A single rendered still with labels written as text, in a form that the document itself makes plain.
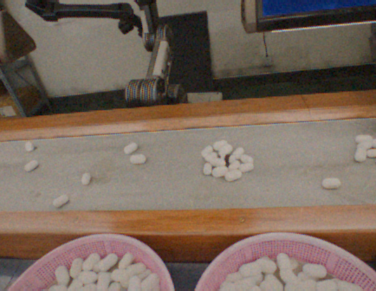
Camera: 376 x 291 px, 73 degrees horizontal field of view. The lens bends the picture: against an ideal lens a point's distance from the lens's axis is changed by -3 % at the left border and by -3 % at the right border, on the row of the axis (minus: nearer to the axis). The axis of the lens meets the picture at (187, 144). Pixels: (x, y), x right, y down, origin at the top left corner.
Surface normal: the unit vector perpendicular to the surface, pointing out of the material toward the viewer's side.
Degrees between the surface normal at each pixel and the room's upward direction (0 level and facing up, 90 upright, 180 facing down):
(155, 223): 0
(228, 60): 89
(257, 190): 0
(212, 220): 0
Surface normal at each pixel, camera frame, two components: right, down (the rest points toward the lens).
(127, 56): -0.04, 0.59
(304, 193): -0.13, -0.80
